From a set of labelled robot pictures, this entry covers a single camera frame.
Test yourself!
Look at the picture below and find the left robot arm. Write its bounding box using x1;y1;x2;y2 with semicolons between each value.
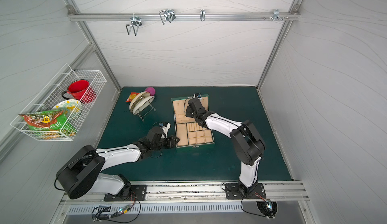
54;124;180;201

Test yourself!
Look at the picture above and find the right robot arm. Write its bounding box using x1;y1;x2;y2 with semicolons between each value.
185;94;266;195

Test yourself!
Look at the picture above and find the pink ball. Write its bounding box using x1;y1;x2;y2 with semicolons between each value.
145;87;156;96

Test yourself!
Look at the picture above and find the green table mat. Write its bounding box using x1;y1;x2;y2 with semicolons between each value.
98;86;291;181

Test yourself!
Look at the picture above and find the cream plate front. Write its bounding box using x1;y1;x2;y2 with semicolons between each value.
132;96;154;115

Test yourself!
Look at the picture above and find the red snack packet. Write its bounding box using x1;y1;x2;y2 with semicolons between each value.
126;92;139;103

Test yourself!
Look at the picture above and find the metal loop hook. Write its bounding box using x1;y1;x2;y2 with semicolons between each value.
159;9;176;25

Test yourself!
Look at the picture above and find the small metal hook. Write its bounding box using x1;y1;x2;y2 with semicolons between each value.
200;9;206;22

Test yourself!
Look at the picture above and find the patterned plate in basket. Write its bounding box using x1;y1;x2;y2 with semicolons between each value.
52;99;83;119

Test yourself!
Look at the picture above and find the metal double hook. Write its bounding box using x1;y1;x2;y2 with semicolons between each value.
126;15;142;36

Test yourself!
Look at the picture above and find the red mug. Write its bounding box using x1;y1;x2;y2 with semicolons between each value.
61;79;96;104

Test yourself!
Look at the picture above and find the green snack bag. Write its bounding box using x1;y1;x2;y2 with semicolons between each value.
19;109;67;131

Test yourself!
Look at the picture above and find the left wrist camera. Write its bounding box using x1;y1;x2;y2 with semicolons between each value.
159;122;171;138

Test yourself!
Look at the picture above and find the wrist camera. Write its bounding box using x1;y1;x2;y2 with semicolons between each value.
193;93;202;99
159;122;171;138

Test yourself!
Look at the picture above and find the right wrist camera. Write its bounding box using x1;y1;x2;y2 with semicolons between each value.
193;93;202;99

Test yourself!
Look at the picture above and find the wire plate rack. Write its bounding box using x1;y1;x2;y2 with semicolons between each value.
133;102;156;122

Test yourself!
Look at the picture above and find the left black mount plate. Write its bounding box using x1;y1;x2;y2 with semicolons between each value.
104;175;147;202

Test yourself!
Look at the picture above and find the black mount plate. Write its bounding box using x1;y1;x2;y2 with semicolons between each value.
104;175;147;202
221;183;267;200

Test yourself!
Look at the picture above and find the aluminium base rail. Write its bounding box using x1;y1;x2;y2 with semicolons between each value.
59;181;309;206

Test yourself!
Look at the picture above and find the right black mount plate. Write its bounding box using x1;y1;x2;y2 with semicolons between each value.
221;183;267;200

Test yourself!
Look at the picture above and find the left base cable bundle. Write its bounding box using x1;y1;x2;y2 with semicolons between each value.
91;192;142;224

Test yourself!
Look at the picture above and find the aluminium top rail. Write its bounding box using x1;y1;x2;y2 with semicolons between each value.
68;12;301;22

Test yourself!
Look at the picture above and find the white wire basket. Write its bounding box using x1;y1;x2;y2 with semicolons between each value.
11;65;107;141

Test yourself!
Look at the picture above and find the right base cable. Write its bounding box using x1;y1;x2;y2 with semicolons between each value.
238;193;278;219

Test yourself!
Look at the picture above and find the metal bracket hook right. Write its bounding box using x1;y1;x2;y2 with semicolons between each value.
262;10;289;21

